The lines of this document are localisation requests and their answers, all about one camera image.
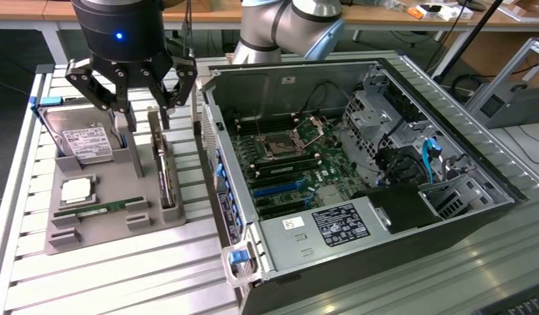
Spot green RAM stick, loose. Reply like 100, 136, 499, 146
54, 199, 144, 218

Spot blue data wire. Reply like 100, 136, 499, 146
420, 137, 441, 185

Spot black plastic air shroud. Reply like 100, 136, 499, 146
364, 184, 444, 236

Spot short wooden desk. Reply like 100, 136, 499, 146
0, 0, 45, 31

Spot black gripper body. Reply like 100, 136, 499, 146
69, 0, 175, 88

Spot grey tower computer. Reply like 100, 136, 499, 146
464, 80, 539, 129

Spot black keyboard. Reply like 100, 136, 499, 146
473, 288, 539, 315

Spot silver slanted disk bay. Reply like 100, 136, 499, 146
417, 173, 500, 221

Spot black looped wire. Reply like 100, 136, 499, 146
307, 81, 356, 114

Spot blue disk caddy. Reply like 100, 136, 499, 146
30, 94, 130, 158

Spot metal socket cover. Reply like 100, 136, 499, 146
292, 114, 331, 145

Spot black tripod pole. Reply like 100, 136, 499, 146
431, 0, 504, 85

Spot black expansion slot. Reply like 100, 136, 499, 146
251, 175, 299, 188
256, 198, 307, 211

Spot open black PC case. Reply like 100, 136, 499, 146
192, 58, 528, 315

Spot grey parts rack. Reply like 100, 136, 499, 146
44, 113, 187, 256

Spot thin hanging cable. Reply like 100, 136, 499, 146
179, 0, 195, 58

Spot grey power supply unit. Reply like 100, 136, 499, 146
256, 196, 387, 273

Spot silver chipset heat sink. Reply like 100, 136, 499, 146
316, 186, 345, 203

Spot silver perforated disk bay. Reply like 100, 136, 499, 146
341, 90, 413, 138

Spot orange and white box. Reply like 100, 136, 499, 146
407, 5, 441, 20

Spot blue expansion slot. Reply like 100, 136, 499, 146
251, 182, 304, 199

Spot silver hard disk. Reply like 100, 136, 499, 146
44, 106, 121, 165

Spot white cardboard box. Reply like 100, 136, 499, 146
435, 6, 473, 21

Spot silver CPU chip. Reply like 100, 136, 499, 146
60, 178, 94, 201

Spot low-profile graphics card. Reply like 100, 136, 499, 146
145, 105, 177, 209

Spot CPU socket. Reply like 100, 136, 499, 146
257, 133, 299, 161

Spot installed RAM stick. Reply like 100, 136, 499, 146
256, 159, 321, 175

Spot long wooden desk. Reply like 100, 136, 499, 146
41, 0, 539, 65

